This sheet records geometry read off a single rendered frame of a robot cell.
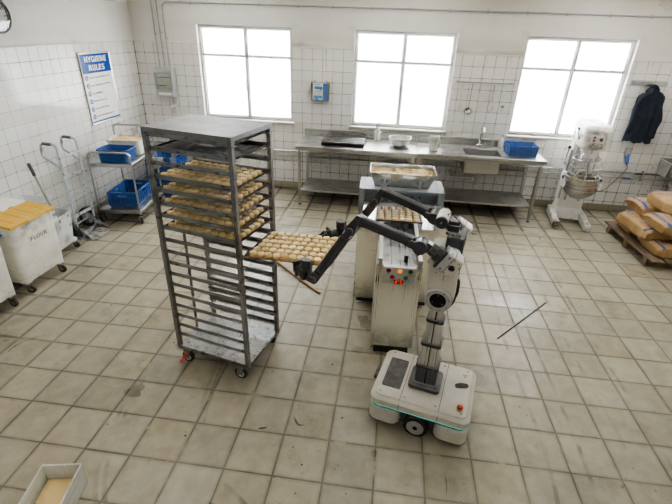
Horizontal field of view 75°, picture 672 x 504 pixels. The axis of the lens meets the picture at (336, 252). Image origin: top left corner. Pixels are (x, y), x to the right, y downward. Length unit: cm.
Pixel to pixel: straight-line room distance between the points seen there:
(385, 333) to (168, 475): 180
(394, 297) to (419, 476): 123
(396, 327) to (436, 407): 81
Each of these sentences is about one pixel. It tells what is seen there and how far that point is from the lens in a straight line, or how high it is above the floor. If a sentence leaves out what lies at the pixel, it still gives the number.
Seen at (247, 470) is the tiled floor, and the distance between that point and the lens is 299.
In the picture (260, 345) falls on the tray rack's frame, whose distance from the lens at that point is 356.
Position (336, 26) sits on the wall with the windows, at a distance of 680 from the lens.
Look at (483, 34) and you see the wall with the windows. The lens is 683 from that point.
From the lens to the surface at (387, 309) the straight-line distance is 346.
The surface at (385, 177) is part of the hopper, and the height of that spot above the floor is 127.
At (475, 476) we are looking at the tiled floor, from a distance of 309.
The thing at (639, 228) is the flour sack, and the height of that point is 35.
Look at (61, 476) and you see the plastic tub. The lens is 321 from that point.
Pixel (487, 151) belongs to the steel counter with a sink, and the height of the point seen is 85.
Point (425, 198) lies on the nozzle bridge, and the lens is 388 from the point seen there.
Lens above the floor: 240
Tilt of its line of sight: 27 degrees down
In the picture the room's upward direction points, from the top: 2 degrees clockwise
